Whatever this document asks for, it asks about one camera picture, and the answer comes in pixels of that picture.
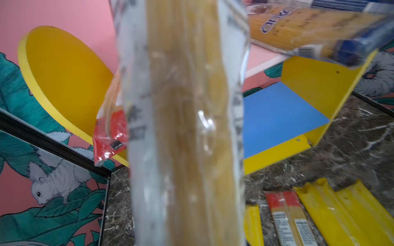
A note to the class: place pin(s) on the dark-blue-top Arbella spaghetti pack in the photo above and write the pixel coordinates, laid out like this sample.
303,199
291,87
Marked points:
341,37

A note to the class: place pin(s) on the blue Barilla spaghetti pack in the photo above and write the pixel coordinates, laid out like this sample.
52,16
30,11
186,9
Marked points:
383,7

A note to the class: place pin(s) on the middle yellow pasta pack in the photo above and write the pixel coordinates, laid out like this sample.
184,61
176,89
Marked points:
252,226

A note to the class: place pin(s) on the yellow pasta pack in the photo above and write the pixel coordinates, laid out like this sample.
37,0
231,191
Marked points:
372,218
252,226
330,215

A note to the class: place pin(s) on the left black corner post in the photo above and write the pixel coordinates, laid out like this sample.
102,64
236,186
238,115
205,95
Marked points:
51,194

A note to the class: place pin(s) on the red spaghetti pack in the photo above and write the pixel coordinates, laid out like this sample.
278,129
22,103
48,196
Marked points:
289,218
110,135

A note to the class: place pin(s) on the yellow pasta pack inner right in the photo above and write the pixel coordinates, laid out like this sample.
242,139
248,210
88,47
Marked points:
330,215

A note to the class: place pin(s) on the clear blue-end spaghetti pack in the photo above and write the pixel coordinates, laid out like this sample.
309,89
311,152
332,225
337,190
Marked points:
182,67

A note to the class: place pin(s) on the yellow pasta pack outer right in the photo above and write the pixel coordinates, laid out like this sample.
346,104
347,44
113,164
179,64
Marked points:
372,218

